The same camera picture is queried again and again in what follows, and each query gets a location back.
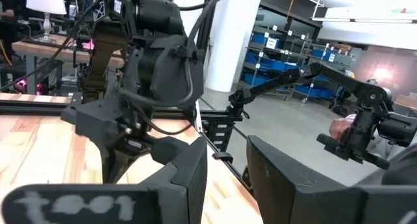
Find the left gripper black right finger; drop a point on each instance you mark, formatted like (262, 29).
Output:
(286, 198)

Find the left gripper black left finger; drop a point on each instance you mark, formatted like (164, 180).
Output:
(182, 191)

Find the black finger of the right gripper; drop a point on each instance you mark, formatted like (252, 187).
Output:
(110, 165)
(127, 162)

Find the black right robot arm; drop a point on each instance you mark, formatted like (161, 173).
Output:
(156, 12)

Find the person's hand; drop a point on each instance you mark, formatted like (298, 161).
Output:
(339, 128)

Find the wooden workbench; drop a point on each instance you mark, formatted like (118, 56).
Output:
(39, 49)

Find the person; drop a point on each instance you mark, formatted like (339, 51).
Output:
(5, 14)
(400, 165)

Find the white table lamp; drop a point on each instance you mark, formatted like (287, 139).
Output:
(45, 1)

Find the blue storage bin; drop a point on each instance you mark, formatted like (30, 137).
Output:
(267, 41)
(273, 62)

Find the metal shelf rack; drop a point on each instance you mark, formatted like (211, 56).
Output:
(293, 48)

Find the black frame clip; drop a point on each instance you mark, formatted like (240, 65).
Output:
(223, 156)

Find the black aluminium frame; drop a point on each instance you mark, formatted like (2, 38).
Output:
(32, 106)

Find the black right wrist camera housing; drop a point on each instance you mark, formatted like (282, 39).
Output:
(172, 74)

